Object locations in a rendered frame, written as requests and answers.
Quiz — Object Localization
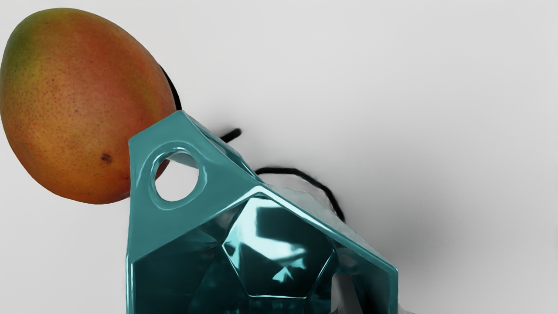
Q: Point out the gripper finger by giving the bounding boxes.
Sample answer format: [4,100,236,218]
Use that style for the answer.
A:
[330,273,381,314]

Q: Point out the teal faceted mug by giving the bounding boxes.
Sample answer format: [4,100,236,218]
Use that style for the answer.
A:
[126,110,399,314]

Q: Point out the red orange mango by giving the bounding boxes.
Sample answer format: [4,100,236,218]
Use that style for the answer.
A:
[0,8,177,205]

